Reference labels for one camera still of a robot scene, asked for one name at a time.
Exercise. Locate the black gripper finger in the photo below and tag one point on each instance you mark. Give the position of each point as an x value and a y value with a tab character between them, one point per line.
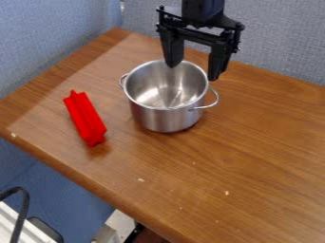
172	46
218	60

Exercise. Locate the red star-shaped block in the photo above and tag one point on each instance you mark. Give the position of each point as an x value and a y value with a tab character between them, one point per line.
85	118

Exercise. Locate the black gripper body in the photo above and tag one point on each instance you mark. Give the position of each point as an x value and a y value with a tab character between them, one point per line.
199	22

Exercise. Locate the black table leg bracket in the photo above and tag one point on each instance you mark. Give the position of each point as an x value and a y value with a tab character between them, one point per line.
134	233

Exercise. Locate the white ribbed box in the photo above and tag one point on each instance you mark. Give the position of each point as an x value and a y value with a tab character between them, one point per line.
35	231

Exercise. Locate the metal pot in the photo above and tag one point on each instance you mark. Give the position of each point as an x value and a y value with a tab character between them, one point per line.
167	96

